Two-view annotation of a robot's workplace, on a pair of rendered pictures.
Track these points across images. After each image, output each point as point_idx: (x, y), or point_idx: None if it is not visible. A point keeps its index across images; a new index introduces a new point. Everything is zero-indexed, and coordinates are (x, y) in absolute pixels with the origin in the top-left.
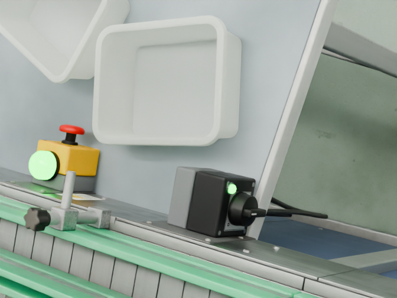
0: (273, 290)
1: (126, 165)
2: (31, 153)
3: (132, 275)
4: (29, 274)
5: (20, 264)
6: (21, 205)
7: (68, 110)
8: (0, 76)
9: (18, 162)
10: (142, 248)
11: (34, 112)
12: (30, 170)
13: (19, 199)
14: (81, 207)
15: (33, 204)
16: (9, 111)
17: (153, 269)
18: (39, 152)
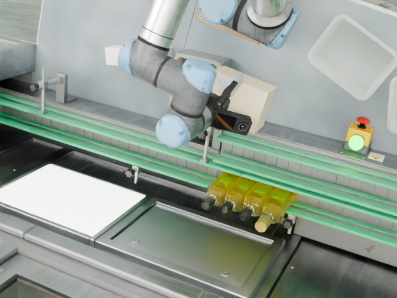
0: None
1: (390, 135)
2: (322, 124)
3: None
4: (380, 205)
5: (363, 196)
6: (361, 169)
7: (350, 104)
8: (297, 81)
9: (313, 128)
10: None
11: (324, 103)
12: (351, 146)
13: (351, 163)
14: (394, 169)
15: (362, 166)
16: (305, 101)
17: None
18: (356, 138)
